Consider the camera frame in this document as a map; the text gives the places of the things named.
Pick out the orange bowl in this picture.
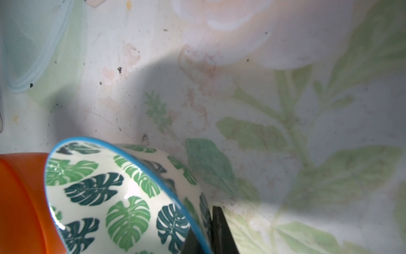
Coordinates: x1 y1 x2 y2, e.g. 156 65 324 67
1 152 67 254

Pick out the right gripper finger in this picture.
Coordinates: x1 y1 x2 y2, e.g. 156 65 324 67
181 206 240 254

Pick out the green leaf bowl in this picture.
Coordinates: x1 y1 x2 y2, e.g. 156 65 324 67
44 137 211 254

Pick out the floral table mat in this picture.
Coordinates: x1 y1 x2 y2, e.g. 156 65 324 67
1 1 406 254

